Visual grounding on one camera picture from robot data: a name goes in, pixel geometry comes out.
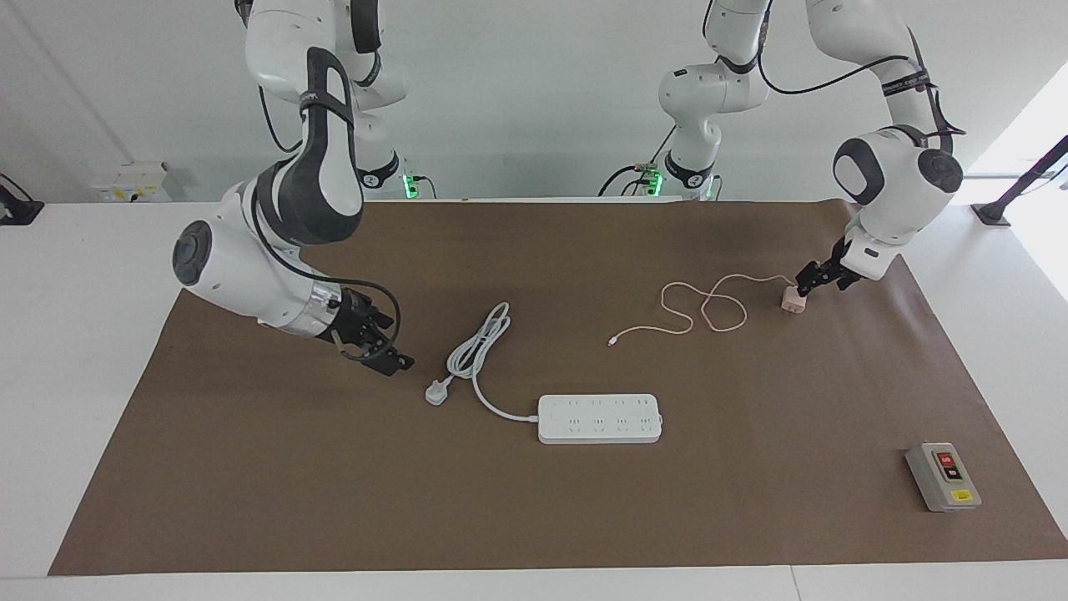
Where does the pink USB cable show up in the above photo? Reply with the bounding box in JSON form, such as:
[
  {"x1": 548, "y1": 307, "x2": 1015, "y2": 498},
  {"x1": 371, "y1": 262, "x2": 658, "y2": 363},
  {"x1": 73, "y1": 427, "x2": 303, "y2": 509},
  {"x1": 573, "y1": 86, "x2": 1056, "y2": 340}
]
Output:
[{"x1": 607, "y1": 274, "x2": 798, "y2": 347}]

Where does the white power strip with cord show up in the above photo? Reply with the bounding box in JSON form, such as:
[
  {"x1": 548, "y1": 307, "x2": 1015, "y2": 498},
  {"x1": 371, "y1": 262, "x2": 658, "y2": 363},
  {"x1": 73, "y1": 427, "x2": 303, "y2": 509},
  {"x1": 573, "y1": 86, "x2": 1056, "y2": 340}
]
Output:
[{"x1": 424, "y1": 302, "x2": 664, "y2": 445}]

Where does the brown paper table mat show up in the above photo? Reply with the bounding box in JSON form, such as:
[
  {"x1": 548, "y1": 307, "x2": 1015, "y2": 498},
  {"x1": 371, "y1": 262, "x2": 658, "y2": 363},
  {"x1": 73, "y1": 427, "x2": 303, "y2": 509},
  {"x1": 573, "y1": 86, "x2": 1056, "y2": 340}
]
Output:
[{"x1": 48, "y1": 200, "x2": 1068, "y2": 577}]

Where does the black slanted stand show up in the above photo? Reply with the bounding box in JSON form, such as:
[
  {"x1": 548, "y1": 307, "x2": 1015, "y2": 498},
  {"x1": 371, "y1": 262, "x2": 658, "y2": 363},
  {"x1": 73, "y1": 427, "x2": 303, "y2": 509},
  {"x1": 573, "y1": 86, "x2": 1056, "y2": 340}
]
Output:
[{"x1": 970, "y1": 135, "x2": 1068, "y2": 227}]

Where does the black cable along right arm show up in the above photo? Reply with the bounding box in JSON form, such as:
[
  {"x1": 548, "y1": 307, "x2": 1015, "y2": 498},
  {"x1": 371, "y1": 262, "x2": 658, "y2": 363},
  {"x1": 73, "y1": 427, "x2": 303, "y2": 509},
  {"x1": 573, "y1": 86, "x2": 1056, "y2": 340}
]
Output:
[{"x1": 249, "y1": 79, "x2": 403, "y2": 361}]

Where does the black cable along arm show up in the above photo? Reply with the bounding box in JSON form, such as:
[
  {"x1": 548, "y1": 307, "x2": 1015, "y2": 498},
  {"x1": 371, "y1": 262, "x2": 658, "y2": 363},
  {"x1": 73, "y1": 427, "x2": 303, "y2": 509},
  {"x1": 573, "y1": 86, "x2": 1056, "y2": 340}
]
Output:
[
  {"x1": 249, "y1": 79, "x2": 403, "y2": 361},
  {"x1": 755, "y1": 0, "x2": 967, "y2": 155}
]

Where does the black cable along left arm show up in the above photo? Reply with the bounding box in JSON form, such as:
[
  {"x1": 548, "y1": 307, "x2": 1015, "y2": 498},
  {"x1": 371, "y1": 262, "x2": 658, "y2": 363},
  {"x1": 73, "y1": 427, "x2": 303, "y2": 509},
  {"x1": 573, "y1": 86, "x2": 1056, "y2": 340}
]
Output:
[{"x1": 755, "y1": 0, "x2": 967, "y2": 155}]

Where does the black base cable left arm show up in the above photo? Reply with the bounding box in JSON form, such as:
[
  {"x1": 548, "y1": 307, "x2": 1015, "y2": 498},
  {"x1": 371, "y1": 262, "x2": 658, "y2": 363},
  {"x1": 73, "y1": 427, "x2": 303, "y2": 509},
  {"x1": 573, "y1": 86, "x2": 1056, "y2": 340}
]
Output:
[{"x1": 597, "y1": 129, "x2": 677, "y2": 198}]

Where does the grey push-button switch box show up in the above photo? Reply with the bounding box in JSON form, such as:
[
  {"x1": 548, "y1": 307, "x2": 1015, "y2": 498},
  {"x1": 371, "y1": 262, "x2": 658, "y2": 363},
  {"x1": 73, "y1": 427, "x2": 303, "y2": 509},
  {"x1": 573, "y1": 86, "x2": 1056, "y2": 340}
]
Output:
[{"x1": 904, "y1": 442, "x2": 983, "y2": 513}]

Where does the white wall outlet box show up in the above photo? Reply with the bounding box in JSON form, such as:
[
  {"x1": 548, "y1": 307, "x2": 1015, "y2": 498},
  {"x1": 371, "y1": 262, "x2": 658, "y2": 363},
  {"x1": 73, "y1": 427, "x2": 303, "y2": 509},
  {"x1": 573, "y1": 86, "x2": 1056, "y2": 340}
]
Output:
[{"x1": 90, "y1": 161, "x2": 172, "y2": 203}]

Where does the black table clamp mount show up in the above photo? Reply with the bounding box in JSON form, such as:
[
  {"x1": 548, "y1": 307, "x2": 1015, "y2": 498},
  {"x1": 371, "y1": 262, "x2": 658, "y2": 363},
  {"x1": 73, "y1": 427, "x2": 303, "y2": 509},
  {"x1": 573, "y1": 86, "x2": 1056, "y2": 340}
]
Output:
[{"x1": 0, "y1": 174, "x2": 44, "y2": 226}]

